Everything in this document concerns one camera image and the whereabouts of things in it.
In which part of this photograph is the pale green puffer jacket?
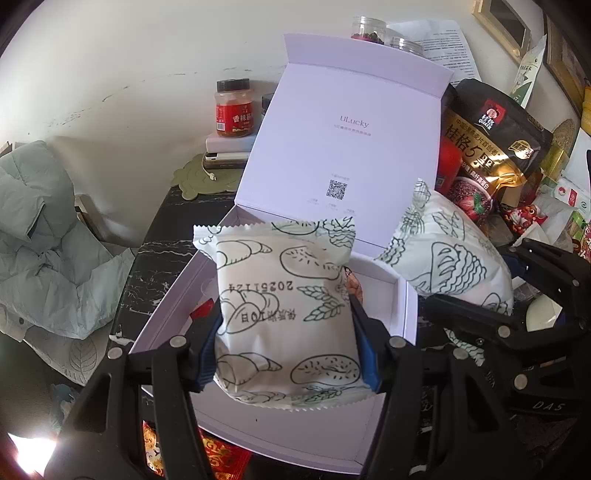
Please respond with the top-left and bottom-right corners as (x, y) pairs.
(0, 140), (136, 340)

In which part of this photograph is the green snack packet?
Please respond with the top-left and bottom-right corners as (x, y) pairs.
(570, 210), (591, 241)

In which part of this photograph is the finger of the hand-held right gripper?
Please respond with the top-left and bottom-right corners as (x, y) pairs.
(505, 237), (591, 319)
(421, 293), (568, 365)

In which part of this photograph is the red box behind lid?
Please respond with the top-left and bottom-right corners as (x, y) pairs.
(436, 138), (462, 195)

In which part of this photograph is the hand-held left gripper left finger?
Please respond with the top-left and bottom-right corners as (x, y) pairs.
(44, 298), (227, 480)

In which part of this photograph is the green and white pouch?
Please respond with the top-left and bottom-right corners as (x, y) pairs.
(515, 34), (548, 109)

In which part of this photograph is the white hinged-lid gift box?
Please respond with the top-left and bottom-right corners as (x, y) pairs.
(128, 33), (455, 476)

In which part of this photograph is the leaf pattern seat cushion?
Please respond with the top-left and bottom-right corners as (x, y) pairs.
(21, 323), (121, 386)

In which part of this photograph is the white flat box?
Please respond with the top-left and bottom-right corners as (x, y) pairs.
(205, 130), (257, 154)

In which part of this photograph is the black and gold oatmeal bag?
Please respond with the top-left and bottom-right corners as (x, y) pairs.
(441, 78), (555, 227)

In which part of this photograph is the printed paper sheet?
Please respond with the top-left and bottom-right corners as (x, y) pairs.
(388, 21), (483, 88)

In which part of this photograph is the clear plastic jar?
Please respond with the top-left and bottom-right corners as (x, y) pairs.
(387, 34), (424, 58)

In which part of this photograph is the white mug with pink print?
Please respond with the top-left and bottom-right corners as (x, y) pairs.
(526, 295), (561, 333)

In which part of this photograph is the red-label spice jar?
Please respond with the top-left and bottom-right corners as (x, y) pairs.
(213, 78), (254, 139)

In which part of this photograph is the light wood picture frame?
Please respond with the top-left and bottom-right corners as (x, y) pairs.
(471, 0), (532, 61)

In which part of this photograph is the white carton with round logos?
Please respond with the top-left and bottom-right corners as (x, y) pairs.
(554, 178), (591, 208)

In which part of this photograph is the white cardboard box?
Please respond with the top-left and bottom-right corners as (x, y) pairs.
(566, 129), (591, 185)

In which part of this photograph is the green cloud-shaped coaster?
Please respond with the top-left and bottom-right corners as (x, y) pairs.
(172, 154), (245, 202)

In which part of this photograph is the straw woven disc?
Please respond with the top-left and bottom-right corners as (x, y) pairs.
(551, 119), (578, 162)

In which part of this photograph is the red lion print packet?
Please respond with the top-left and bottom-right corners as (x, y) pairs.
(501, 205), (548, 241)

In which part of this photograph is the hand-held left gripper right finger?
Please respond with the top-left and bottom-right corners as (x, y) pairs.
(346, 293), (550, 480)

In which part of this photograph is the dark framed picture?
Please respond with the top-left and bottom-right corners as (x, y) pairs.
(542, 14), (591, 116)

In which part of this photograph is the clear jar of dried flowers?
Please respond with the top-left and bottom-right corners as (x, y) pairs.
(349, 16), (389, 46)

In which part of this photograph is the chair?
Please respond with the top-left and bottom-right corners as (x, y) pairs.
(74, 193), (109, 243)

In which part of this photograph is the white bread packet green print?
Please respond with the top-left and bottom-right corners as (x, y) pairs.
(373, 178), (515, 352)
(191, 217), (372, 411)

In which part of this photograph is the white power bank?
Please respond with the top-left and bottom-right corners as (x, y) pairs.
(203, 150), (250, 171)

